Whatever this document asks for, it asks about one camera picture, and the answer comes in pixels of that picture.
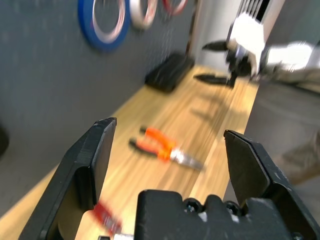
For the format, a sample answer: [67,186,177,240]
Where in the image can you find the blue tape roll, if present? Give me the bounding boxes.
[77,0,131,52]

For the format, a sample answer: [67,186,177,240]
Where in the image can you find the white appliance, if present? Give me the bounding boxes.
[236,0,286,30]

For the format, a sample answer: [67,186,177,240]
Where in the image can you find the orange handled needle-nose pliers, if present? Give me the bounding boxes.
[128,126,206,171]

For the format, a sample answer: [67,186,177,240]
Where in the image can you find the white tape roll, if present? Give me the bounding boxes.
[128,0,159,31]

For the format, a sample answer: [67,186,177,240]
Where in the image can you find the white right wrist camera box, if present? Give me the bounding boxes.
[225,13,266,76]

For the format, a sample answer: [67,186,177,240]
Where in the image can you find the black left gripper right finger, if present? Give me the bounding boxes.
[223,129,320,240]

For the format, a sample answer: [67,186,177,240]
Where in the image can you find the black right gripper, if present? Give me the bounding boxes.
[193,40,255,88]

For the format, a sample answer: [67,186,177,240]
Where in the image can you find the black flat tool case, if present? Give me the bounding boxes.
[144,51,196,94]

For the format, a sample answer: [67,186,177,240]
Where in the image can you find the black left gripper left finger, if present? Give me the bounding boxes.
[19,116,118,240]

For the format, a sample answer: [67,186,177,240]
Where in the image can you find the red tape roll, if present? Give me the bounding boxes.
[161,0,189,16]

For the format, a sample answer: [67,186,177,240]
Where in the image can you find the red handled screwdriver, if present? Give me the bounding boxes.
[91,201,135,240]

